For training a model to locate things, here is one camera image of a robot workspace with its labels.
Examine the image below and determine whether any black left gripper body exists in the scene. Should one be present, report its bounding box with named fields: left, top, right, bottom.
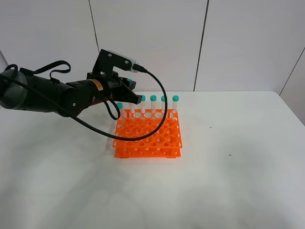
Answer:
left=87, top=71, right=136, bottom=101

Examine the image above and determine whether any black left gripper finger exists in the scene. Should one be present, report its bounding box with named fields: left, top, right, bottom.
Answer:
left=112, top=86, right=142, bottom=104

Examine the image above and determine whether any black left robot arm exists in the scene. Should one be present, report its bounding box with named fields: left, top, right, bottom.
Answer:
left=0, top=64, right=142, bottom=117

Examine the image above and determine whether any second row left tube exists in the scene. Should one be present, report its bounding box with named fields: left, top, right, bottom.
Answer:
left=117, top=103, right=125, bottom=120

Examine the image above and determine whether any orange test tube rack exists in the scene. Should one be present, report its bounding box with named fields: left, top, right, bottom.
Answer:
left=112, top=109, right=184, bottom=159

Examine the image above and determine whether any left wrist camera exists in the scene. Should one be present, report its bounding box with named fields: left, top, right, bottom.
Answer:
left=92, top=49, right=147, bottom=75

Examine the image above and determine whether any left camera cable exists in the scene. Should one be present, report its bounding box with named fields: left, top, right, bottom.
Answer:
left=0, top=61, right=167, bottom=142

